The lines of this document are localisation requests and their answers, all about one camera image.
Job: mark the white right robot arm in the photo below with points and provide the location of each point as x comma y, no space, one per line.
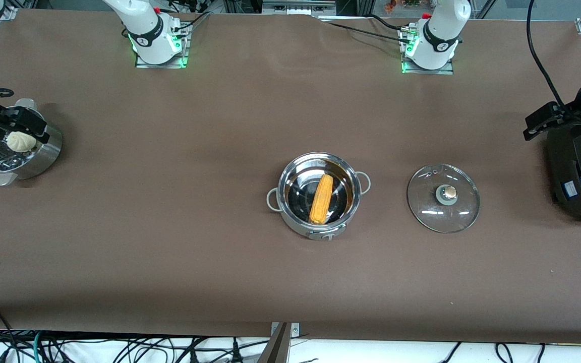
144,30

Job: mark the perforated steel steamer tray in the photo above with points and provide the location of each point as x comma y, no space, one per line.
18,158

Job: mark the yellow corn cob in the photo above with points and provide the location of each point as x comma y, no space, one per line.
322,199

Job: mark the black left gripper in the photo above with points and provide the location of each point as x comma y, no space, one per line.
569,115

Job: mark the white steamed bun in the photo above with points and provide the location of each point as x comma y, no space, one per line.
21,142

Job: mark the black rice cooker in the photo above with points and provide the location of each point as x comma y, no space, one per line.
573,176

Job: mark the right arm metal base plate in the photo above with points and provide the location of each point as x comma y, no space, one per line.
182,50

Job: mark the grey metal box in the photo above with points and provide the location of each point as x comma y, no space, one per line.
295,6

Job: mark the metal table edge bracket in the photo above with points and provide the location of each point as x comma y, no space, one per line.
283,330

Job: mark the round glass pot lid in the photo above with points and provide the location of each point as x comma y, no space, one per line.
437,212

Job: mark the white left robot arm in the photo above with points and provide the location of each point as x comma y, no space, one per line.
442,35

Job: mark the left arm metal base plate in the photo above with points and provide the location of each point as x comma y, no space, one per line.
449,68

